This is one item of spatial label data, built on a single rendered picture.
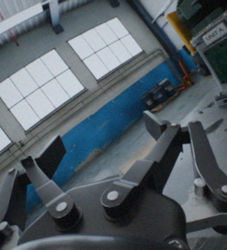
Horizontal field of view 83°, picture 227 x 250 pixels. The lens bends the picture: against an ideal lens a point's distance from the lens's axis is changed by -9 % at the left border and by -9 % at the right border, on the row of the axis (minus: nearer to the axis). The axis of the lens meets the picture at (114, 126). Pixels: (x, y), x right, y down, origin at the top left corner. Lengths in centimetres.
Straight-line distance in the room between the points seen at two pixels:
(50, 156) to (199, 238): 35
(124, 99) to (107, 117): 101
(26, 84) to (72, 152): 295
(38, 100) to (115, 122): 293
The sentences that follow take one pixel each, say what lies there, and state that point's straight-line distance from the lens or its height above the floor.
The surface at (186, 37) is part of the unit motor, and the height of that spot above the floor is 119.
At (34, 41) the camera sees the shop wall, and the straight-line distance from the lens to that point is 657.
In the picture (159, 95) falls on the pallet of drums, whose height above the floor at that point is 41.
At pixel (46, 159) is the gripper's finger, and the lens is 18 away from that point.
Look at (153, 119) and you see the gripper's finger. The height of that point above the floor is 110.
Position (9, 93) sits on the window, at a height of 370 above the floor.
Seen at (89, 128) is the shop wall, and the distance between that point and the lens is 532.
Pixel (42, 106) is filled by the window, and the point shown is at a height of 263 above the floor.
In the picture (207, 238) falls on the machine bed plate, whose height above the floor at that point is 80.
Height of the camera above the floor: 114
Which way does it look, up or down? 7 degrees down
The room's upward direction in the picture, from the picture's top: 38 degrees counter-clockwise
